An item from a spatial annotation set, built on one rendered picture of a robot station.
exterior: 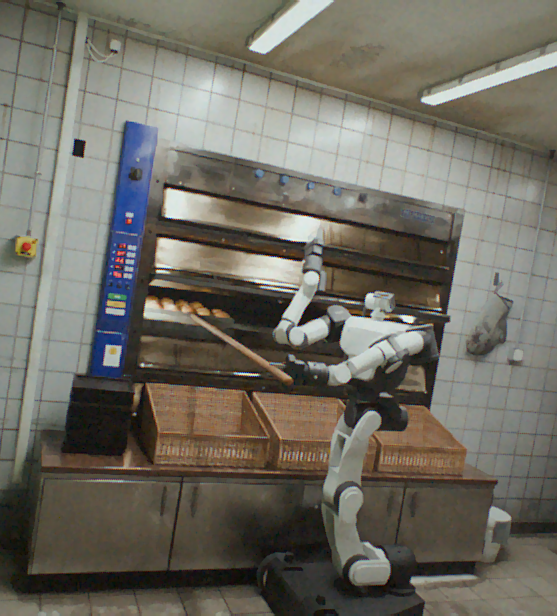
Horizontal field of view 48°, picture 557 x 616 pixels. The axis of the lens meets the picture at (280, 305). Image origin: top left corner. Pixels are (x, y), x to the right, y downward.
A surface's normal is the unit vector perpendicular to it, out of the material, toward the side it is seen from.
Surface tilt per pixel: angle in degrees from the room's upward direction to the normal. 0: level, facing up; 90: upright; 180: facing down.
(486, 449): 90
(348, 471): 90
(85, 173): 90
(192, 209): 70
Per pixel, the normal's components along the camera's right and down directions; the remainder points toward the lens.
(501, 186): 0.37, 0.11
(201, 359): 0.40, -0.23
